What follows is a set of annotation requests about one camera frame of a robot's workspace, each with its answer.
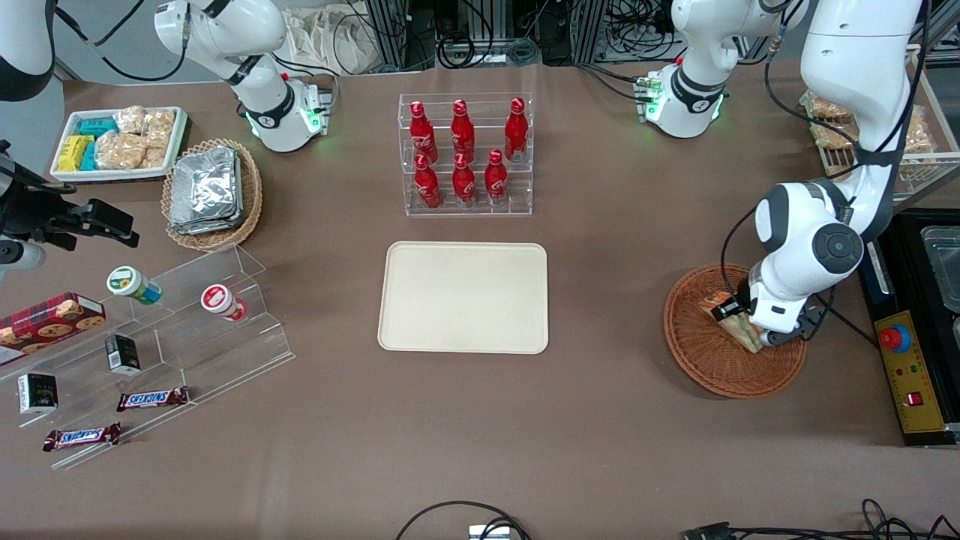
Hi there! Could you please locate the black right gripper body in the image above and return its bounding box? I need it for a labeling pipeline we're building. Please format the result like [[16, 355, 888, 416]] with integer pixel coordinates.
[[0, 172, 89, 242]]

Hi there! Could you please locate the triangle sandwich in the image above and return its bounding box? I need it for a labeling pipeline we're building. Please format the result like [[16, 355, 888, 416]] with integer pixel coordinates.
[[699, 291, 767, 355]]

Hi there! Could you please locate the round brown wicker basket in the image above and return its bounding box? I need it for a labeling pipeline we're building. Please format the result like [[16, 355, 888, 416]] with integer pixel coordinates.
[[663, 262, 809, 400]]

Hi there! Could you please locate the oval light wicker basket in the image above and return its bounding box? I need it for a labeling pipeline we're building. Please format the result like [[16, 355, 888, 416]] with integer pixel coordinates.
[[160, 138, 264, 253]]

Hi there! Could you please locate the cream rectangular plastic tray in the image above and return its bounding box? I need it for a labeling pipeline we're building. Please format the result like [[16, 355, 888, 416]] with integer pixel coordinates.
[[377, 241, 550, 355]]

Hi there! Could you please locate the white rectangular snack dish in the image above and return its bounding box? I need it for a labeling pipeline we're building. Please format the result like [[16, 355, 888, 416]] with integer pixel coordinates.
[[49, 106, 190, 184]]

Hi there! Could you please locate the green lidded sunflower cup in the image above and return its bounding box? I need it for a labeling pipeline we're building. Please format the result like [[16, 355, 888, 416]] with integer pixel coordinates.
[[106, 265, 163, 305]]

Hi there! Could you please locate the yellow snack packet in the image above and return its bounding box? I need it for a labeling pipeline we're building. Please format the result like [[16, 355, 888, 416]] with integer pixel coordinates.
[[58, 135, 95, 172]]

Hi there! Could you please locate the red tartan cookie box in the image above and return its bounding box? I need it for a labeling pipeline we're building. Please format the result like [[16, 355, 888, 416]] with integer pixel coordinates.
[[0, 292, 107, 367]]

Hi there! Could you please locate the silver foil wrapped pack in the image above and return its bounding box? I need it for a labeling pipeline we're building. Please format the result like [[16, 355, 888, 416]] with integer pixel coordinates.
[[170, 214, 243, 236], [169, 145, 245, 226]]

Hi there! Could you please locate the red lidded yogurt cup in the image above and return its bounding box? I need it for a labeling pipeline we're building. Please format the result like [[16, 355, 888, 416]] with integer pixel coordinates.
[[200, 283, 248, 323]]

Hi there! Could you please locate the small black drink carton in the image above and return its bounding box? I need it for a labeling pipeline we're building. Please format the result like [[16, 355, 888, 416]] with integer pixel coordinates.
[[104, 334, 142, 376], [17, 373, 59, 416]]

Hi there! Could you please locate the black equipment case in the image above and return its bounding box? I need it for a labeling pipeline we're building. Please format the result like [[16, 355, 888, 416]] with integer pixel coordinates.
[[857, 208, 960, 449]]

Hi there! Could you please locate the yellow emergency stop panel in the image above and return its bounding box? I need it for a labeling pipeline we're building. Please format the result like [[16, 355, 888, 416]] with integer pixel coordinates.
[[874, 309, 947, 436]]

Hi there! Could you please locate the clear acrylic stepped shelf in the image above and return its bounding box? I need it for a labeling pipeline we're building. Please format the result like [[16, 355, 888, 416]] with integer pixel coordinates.
[[0, 244, 296, 472]]

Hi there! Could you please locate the brown Snickers chocolate bar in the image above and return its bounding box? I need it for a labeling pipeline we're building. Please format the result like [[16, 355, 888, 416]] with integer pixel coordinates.
[[43, 422, 122, 452], [116, 386, 191, 413]]

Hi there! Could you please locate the clear bagged bread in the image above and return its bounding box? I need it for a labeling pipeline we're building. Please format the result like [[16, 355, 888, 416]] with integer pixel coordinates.
[[902, 105, 938, 155], [806, 94, 852, 121], [810, 124, 860, 151]]

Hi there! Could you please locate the clear acrylic bottle rack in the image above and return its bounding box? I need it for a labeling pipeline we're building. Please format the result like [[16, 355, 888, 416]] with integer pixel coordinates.
[[398, 91, 535, 218]]

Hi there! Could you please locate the red cola bottle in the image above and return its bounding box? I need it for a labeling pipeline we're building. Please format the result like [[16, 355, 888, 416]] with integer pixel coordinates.
[[413, 154, 443, 210], [450, 98, 476, 160], [504, 97, 530, 162], [451, 152, 477, 207], [484, 148, 509, 206], [409, 100, 438, 162]]

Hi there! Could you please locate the white cloth bag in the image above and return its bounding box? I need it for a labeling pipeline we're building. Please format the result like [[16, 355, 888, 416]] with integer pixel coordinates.
[[283, 6, 385, 76]]

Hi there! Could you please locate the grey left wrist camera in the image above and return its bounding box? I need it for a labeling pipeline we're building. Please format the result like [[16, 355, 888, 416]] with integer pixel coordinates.
[[774, 318, 823, 348]]

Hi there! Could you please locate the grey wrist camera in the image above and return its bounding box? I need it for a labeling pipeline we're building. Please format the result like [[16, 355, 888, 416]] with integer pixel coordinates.
[[774, 318, 823, 348], [0, 238, 47, 272]]

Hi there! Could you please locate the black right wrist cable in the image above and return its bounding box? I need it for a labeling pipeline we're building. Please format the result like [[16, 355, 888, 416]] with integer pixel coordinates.
[[0, 141, 77, 197]]

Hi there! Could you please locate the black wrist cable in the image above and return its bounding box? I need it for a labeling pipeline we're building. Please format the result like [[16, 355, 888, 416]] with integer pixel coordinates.
[[0, 141, 77, 197], [718, 204, 880, 347]]

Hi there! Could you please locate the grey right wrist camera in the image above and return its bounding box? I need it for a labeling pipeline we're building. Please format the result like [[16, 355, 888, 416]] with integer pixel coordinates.
[[0, 238, 47, 272]]

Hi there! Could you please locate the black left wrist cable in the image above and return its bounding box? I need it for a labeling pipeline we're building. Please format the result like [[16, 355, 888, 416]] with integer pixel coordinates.
[[718, 204, 880, 347]]

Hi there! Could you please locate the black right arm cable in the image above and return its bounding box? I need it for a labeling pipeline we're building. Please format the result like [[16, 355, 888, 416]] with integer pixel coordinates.
[[52, 0, 190, 83]]

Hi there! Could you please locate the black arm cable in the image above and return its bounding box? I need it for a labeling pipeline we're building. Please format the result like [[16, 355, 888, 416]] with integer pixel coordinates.
[[52, 0, 190, 83], [763, 0, 932, 181]]

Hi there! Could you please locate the black cable with connector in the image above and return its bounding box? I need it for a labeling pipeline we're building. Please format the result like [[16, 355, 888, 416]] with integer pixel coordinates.
[[682, 498, 960, 540]]

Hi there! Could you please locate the white wire bread basket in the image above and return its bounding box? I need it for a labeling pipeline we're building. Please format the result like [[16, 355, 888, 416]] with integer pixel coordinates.
[[797, 45, 960, 203]]

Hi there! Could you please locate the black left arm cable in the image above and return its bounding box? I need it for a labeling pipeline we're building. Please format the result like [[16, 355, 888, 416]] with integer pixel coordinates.
[[763, 0, 932, 181]]

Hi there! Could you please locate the black left base cable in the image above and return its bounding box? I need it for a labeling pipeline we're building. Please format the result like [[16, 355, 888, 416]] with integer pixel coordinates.
[[576, 63, 655, 103]]

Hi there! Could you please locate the aluminium frame post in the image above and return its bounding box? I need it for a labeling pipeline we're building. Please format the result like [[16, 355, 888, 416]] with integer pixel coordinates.
[[570, 0, 608, 65], [367, 0, 410, 72]]

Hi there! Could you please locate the black looped floor cable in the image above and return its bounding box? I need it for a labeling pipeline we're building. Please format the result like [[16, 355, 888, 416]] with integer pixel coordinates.
[[395, 500, 533, 540]]

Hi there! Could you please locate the black background cable bundle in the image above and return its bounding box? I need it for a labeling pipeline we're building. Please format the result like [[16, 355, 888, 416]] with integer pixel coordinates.
[[435, 0, 542, 70]]

